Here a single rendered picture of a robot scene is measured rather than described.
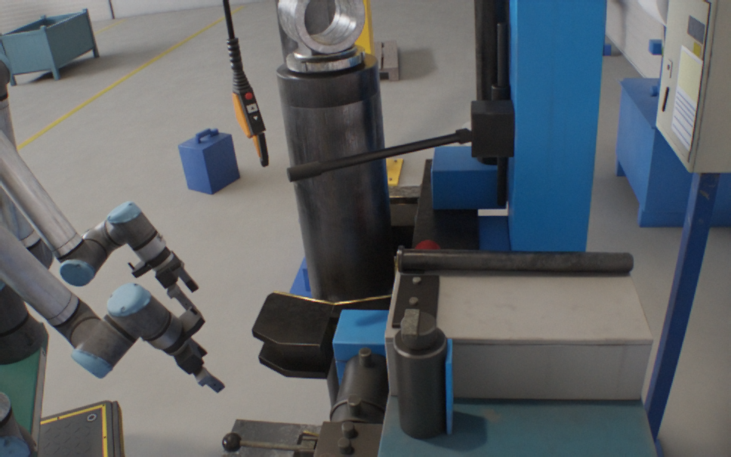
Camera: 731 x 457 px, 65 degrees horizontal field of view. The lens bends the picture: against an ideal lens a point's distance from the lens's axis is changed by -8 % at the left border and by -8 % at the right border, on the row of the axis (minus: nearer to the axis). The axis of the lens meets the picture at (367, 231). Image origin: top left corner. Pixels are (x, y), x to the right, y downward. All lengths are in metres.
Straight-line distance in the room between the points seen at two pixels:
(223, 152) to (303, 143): 3.08
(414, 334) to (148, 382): 2.14
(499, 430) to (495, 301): 0.20
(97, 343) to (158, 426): 1.27
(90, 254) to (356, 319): 0.82
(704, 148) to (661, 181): 2.03
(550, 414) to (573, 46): 0.64
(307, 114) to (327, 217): 0.24
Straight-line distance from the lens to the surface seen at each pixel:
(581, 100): 1.21
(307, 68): 1.25
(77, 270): 1.75
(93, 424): 2.28
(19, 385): 1.90
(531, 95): 1.20
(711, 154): 1.53
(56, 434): 2.32
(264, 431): 2.27
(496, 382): 1.00
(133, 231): 1.79
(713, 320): 3.07
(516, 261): 1.05
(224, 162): 4.37
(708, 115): 1.49
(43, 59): 9.15
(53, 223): 1.73
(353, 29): 1.26
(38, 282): 1.43
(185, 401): 2.70
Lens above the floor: 1.80
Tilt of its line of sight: 30 degrees down
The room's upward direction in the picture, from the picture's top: 6 degrees counter-clockwise
